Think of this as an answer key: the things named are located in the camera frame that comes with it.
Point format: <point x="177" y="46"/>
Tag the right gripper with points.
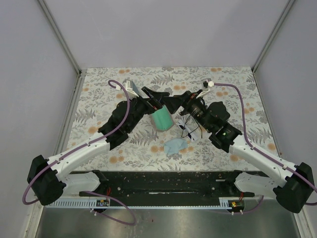
<point x="187" y="103"/>

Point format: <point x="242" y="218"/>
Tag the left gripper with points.
<point x="150" y="101"/>

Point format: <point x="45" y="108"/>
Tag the beige felt glasses case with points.
<point x="162" y="119"/>

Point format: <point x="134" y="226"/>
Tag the black wire-frame glasses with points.
<point x="193" y="124"/>

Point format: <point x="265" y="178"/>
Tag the light blue cloth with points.
<point x="173" y="146"/>

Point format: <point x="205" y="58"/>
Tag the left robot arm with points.
<point x="47" y="177"/>

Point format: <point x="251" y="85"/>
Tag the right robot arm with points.
<point x="291" y="185"/>

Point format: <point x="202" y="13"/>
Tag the floral table mat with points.
<point x="144" y="149"/>

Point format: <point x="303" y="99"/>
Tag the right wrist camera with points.
<point x="207" y="85"/>

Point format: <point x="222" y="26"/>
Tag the left aluminium frame post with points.
<point x="50" y="18"/>

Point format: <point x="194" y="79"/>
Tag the aluminium frame post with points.
<point x="273" y="34"/>
<point x="50" y="18"/>

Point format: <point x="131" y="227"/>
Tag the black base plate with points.
<point x="167" y="185"/>

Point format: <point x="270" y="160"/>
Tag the white slotted cable duct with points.
<point x="148" y="203"/>

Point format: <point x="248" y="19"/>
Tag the right aluminium frame post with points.
<point x="273" y="34"/>

